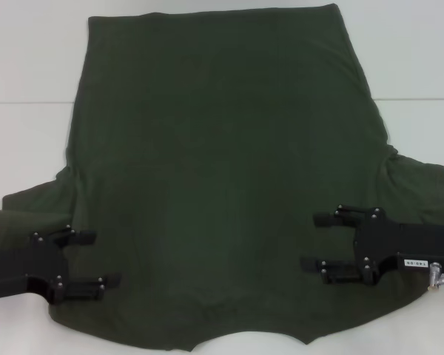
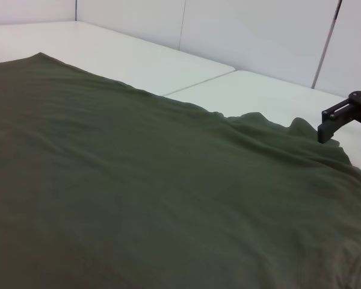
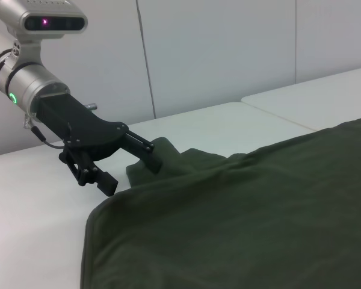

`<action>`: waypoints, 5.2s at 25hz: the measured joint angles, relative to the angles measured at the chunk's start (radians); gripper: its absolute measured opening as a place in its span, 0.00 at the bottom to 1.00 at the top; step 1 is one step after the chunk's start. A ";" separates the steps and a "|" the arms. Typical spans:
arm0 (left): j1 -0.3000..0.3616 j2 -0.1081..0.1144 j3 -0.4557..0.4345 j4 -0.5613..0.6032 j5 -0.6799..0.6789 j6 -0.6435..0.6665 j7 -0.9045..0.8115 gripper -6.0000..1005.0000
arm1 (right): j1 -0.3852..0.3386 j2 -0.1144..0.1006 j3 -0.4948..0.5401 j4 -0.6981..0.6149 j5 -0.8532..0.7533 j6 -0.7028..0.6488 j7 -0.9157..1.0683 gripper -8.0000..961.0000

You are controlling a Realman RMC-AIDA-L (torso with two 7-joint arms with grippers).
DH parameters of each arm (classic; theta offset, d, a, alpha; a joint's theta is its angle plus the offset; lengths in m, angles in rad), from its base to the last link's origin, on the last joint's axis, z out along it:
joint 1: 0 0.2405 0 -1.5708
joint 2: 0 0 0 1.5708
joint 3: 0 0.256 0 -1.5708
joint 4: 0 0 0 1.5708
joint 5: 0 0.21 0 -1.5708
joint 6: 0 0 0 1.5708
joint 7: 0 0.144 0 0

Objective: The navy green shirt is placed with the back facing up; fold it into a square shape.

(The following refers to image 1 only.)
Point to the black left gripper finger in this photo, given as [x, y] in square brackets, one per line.
[81, 288]
[81, 237]

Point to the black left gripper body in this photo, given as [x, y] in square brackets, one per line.
[26, 266]

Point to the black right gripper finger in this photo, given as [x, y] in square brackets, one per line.
[340, 273]
[329, 219]

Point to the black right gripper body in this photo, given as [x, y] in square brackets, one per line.
[399, 247]

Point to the right gripper silver connector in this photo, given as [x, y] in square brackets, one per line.
[434, 270]

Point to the dark green shirt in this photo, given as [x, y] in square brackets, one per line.
[222, 166]

